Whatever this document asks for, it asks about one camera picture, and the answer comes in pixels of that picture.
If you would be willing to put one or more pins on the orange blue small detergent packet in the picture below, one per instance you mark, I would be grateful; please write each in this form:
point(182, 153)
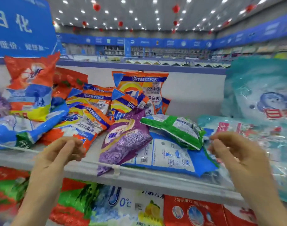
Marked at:
point(91, 96)
point(165, 106)
point(82, 122)
point(122, 103)
point(143, 87)

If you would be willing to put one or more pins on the blue aisle sign board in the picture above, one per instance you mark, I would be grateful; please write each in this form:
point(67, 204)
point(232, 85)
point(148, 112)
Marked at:
point(21, 25)

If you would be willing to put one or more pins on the small blue hanging sign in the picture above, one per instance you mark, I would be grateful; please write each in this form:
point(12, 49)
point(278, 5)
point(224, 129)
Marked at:
point(128, 47)

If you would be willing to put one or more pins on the blue white detergent bag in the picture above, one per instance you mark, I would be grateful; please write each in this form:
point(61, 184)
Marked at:
point(21, 131)

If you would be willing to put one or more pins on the person's left hand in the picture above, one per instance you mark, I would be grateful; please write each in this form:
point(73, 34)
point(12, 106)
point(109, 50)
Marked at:
point(51, 171)

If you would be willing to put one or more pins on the green Ariel detergent bag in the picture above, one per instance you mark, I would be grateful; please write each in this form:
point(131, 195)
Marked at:
point(176, 131)

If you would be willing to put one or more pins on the blue wall sign band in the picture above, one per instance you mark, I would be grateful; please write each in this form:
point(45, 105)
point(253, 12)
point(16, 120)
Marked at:
point(157, 43)

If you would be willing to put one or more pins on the rows of small red lanterns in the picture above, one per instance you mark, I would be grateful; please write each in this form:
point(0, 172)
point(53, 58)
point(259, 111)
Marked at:
point(96, 7)

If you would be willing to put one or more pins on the grey metal shelf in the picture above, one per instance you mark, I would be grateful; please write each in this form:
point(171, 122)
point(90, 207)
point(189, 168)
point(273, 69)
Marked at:
point(195, 91)

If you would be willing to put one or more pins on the blue wall shelving unit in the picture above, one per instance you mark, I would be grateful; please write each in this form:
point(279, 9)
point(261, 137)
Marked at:
point(261, 33)

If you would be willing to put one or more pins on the row of green boxes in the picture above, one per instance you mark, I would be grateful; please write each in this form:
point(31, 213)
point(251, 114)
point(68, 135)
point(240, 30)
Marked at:
point(181, 63)

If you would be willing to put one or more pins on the blue Diao detergent bag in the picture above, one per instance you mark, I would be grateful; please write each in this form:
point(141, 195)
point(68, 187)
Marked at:
point(167, 157)

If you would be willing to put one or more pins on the rows of round ceiling lights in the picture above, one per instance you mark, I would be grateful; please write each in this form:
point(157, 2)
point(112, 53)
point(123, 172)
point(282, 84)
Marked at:
point(154, 1)

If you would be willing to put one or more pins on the person's right hand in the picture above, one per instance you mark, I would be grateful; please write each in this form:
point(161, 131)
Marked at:
point(249, 171)

